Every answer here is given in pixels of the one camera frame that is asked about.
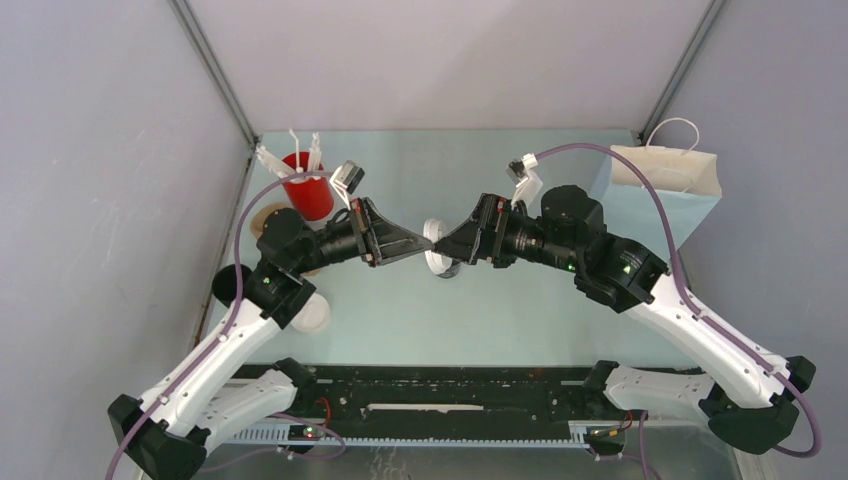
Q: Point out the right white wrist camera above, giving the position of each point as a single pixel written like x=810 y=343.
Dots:
x=527 y=183

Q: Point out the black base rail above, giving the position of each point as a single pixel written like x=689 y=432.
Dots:
x=528 y=407

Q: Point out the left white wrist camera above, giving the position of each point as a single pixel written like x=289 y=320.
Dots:
x=344 y=181

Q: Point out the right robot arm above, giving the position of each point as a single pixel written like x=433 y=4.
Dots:
x=747 y=396

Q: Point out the white lid stack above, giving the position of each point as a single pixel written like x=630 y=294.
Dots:
x=314 y=317

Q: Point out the brown cardboard tray stack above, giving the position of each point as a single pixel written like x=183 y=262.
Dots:
x=285 y=239

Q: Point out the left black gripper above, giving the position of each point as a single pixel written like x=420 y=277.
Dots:
x=380 y=240

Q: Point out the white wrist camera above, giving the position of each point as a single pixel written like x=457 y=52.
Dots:
x=527 y=183
x=344 y=181

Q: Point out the red cup holder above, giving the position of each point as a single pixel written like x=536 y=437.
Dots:
x=311 y=197

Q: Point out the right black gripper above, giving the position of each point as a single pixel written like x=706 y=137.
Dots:
x=495 y=219

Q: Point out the white paper bag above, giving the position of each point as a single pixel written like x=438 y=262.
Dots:
x=687 y=170

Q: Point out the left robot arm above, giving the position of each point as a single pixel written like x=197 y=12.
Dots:
x=170 y=430

